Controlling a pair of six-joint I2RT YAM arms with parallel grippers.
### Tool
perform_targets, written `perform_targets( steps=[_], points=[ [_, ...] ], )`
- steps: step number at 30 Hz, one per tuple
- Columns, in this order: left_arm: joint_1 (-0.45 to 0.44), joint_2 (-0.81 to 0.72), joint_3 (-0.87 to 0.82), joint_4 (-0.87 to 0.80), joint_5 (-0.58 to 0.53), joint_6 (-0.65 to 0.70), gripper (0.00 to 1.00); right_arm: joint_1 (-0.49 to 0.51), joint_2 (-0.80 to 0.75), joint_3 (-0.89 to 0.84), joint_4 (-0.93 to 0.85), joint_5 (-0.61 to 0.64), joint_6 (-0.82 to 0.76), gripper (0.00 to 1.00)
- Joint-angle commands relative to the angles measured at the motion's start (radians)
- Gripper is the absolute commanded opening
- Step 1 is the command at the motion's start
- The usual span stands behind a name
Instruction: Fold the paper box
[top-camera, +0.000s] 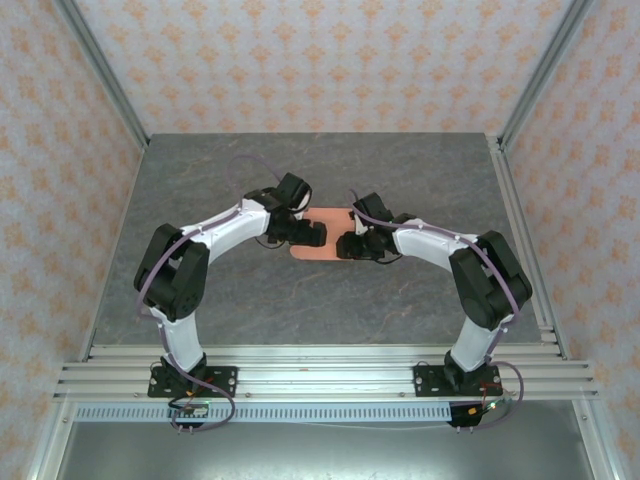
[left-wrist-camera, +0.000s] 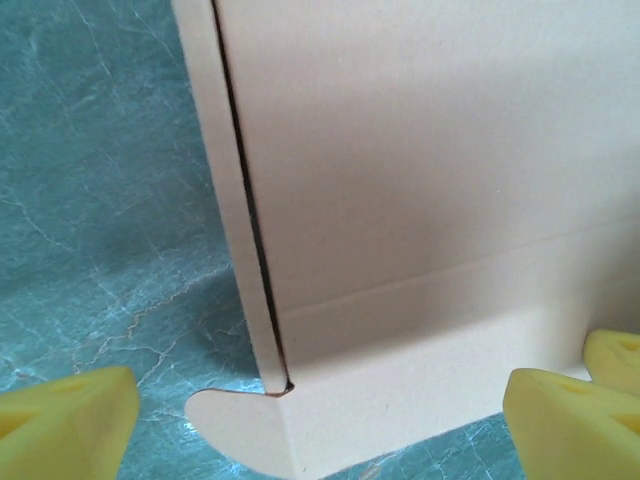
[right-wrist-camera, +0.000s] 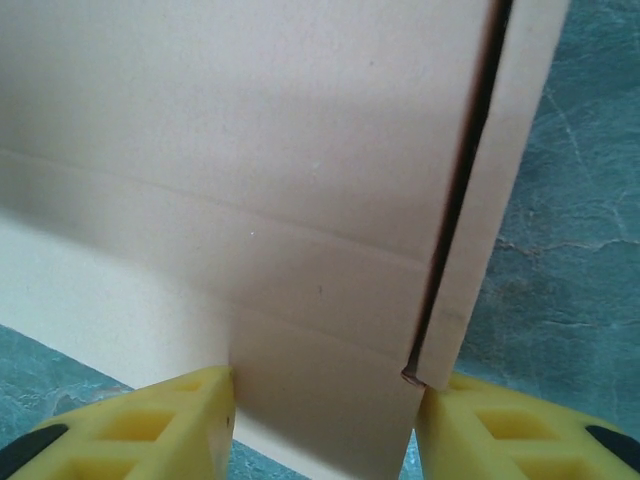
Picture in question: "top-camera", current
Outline orange paper box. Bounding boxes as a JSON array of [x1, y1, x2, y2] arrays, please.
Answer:
[[289, 207, 354, 264]]

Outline thin aluminium side strip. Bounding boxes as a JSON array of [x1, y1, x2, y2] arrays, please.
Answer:
[[79, 142, 151, 361]]

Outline grey metal sheet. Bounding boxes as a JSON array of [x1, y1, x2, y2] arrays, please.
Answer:
[[54, 422, 596, 480]]

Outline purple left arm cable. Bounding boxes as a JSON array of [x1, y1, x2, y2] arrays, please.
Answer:
[[135, 155, 286, 435]]

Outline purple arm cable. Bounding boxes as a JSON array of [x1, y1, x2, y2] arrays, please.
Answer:
[[135, 155, 286, 435], [348, 188, 529, 432]]

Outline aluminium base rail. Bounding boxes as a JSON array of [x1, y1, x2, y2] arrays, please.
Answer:
[[54, 344, 599, 401]]

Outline wide aluminium side rail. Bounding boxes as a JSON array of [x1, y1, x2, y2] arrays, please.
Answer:
[[488, 134, 571, 361]]

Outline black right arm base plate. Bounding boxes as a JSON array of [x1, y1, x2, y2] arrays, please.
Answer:
[[413, 364, 501, 399]]

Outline grey slotted cable duct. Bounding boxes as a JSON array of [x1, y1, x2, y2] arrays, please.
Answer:
[[74, 403, 454, 424]]

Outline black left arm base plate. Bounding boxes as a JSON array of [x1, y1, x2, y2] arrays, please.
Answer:
[[147, 366, 239, 399]]

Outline aluminium frame post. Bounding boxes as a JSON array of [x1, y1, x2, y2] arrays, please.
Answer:
[[52, 0, 151, 151], [497, 0, 599, 151]]

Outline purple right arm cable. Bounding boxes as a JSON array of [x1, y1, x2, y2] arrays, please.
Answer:
[[348, 188, 529, 432]]

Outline aluminium frame leg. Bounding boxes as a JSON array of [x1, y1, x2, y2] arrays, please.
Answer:
[[27, 399, 76, 480], [572, 399, 619, 480]]

